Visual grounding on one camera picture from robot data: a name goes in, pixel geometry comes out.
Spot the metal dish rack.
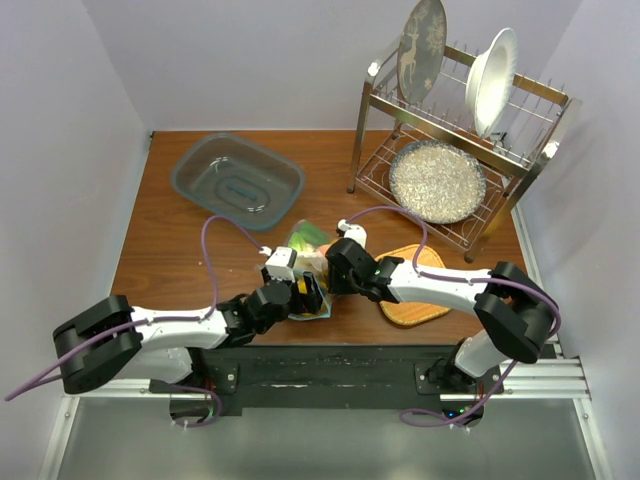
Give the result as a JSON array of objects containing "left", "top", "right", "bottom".
[{"left": 347, "top": 41, "right": 582, "bottom": 262}]

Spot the clear zip top bag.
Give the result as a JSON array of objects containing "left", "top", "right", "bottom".
[{"left": 259, "top": 219, "right": 335, "bottom": 321}]

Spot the clear glass container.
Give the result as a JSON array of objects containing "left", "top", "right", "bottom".
[{"left": 170, "top": 132, "right": 305, "bottom": 232}]

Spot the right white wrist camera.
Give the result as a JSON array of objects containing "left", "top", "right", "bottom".
[{"left": 336, "top": 219, "right": 367, "bottom": 248}]

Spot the grey reindeer plate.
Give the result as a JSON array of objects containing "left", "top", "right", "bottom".
[{"left": 397, "top": 0, "right": 447, "bottom": 105}]

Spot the white fake cauliflower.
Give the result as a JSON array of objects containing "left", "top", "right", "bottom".
[{"left": 295, "top": 250, "right": 328, "bottom": 273}]

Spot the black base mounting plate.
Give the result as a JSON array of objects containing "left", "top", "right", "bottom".
[{"left": 148, "top": 343, "right": 505, "bottom": 418}]

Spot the aluminium frame rail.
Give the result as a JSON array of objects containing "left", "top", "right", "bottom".
[{"left": 40, "top": 358, "right": 612, "bottom": 479}]

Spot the green fake vegetable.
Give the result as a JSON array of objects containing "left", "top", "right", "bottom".
[{"left": 287, "top": 221, "right": 331, "bottom": 252}]

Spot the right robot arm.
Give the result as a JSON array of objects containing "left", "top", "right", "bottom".
[{"left": 325, "top": 238, "right": 558, "bottom": 393}]

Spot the white bowl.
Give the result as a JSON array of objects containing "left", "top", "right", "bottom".
[{"left": 465, "top": 28, "right": 518, "bottom": 139}]

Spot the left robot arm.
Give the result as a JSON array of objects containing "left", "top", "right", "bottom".
[{"left": 53, "top": 273, "right": 330, "bottom": 394}]

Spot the speckled blue rimmed plate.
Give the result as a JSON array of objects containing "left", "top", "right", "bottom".
[{"left": 389, "top": 140, "right": 487, "bottom": 225}]

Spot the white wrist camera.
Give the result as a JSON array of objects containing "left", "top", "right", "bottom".
[
  {"left": 336, "top": 219, "right": 367, "bottom": 248},
  {"left": 264, "top": 246, "right": 297, "bottom": 282}
]

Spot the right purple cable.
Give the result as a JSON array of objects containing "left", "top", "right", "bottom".
[{"left": 344, "top": 205, "right": 560, "bottom": 429}]

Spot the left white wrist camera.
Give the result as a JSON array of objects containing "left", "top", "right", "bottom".
[{"left": 264, "top": 246, "right": 297, "bottom": 282}]

